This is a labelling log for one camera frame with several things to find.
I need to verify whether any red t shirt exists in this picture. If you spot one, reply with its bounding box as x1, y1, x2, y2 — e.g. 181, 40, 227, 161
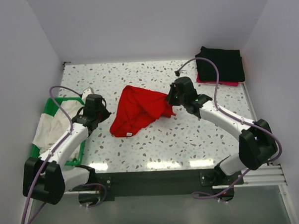
110, 85, 176, 138

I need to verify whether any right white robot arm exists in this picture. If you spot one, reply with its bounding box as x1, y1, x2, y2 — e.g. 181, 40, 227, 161
166, 77, 278, 185

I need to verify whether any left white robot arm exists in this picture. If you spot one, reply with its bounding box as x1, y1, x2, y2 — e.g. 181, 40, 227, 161
22, 94, 110, 205

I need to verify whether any green plastic basket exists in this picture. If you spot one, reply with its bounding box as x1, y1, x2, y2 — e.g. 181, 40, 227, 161
26, 95, 90, 169

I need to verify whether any white t shirt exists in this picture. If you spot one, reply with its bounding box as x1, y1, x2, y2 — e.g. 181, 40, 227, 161
30, 98, 83, 158

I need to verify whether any pink folded t shirt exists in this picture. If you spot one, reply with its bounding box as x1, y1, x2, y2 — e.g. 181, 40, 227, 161
196, 75, 239, 87

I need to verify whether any black folded t shirt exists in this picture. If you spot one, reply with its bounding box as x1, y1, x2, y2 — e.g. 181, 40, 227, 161
195, 46, 245, 82

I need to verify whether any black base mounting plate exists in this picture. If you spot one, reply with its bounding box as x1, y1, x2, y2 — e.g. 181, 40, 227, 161
74, 169, 244, 205

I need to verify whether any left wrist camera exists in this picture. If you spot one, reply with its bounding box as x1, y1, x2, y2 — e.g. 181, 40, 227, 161
82, 87, 94, 97

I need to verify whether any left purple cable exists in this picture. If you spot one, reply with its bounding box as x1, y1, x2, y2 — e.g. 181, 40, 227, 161
13, 84, 91, 224

